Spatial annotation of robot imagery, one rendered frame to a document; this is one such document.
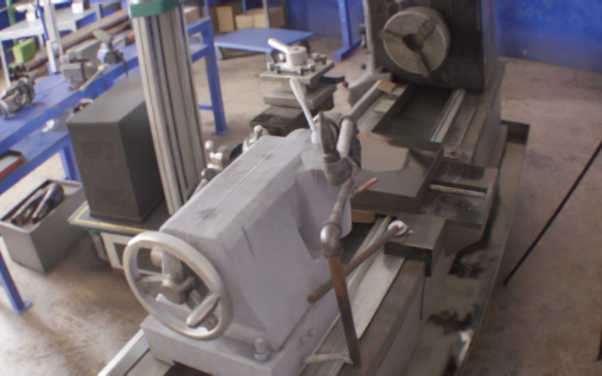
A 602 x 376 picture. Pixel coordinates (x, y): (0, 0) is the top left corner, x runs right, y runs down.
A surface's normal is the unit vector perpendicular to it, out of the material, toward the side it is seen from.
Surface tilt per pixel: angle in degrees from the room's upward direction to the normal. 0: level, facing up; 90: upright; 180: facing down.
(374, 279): 0
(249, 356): 0
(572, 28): 90
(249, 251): 79
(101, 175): 90
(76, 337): 0
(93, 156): 90
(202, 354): 90
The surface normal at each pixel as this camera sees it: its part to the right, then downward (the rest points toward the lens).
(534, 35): -0.45, 0.50
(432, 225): -0.11, -0.86
